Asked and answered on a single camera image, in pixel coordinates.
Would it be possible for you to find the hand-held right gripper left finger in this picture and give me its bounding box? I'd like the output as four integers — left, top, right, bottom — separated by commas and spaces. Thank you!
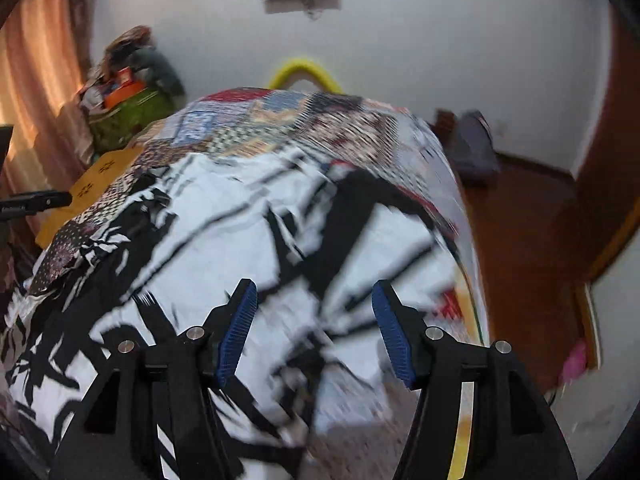
49, 278, 259, 480

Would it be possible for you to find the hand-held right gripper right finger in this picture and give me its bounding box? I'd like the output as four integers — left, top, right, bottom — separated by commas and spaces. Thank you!
371, 279, 579, 480

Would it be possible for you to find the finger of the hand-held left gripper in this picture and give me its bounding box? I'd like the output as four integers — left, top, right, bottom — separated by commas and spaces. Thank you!
0, 190, 73, 221

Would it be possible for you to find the white black patterned garment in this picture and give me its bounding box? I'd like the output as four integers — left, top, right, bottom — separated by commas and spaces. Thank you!
0, 152, 481, 480

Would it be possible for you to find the yellow patterned cloth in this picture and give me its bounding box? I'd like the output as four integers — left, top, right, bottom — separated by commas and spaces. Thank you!
37, 147, 143, 251

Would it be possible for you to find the green bag with clutter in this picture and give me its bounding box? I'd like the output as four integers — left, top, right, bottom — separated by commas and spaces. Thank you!
77, 25, 186, 156

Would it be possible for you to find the peach curtain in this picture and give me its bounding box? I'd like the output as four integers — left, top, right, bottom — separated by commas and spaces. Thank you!
0, 0, 108, 171

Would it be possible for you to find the pink object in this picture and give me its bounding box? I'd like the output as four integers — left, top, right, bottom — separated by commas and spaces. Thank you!
560, 340, 588, 386

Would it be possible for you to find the grey bag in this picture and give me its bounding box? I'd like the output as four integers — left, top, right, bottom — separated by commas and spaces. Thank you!
442, 110, 501, 183

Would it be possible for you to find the patchwork printed blanket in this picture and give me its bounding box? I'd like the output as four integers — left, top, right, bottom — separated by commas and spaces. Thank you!
20, 87, 488, 351

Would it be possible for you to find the yellow hoop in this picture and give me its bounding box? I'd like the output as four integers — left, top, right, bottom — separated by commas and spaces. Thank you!
268, 58, 345, 95

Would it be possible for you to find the wooden door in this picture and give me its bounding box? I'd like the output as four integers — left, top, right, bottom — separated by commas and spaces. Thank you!
570, 5, 640, 281

